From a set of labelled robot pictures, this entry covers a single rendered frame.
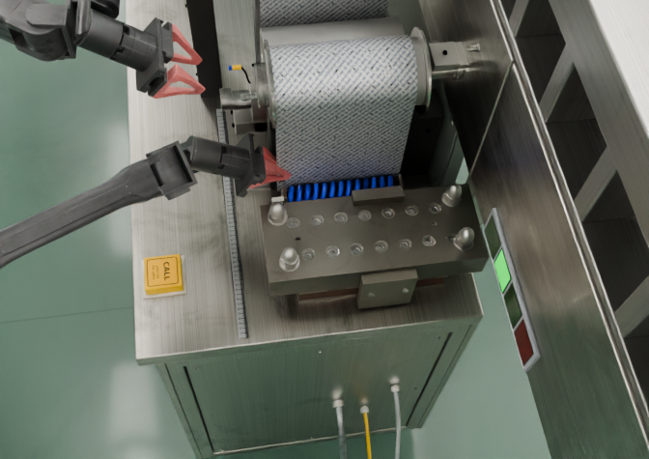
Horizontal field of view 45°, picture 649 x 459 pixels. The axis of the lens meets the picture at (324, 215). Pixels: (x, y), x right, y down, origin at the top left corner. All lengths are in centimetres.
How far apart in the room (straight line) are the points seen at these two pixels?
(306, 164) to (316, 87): 20
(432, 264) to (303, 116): 36
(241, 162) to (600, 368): 70
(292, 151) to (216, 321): 36
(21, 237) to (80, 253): 144
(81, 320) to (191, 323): 108
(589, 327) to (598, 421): 12
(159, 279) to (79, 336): 104
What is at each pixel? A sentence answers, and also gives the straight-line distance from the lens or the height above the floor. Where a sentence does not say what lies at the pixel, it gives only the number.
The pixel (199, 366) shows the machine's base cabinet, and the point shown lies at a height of 81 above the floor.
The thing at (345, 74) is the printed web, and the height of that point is 130.
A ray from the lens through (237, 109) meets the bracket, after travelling 140.
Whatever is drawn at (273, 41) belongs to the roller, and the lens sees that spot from 141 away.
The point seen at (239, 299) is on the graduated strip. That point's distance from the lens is 150.
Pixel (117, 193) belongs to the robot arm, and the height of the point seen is 122.
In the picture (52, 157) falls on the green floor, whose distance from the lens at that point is 287.
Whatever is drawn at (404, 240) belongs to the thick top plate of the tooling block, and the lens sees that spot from 143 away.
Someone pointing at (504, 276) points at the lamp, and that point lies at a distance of 124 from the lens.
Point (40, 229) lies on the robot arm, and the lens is 122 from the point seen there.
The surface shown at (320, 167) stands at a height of 108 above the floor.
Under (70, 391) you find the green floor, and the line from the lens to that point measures 246.
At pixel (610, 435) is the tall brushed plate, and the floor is 136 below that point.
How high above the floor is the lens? 227
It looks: 60 degrees down
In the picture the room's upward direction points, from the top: 5 degrees clockwise
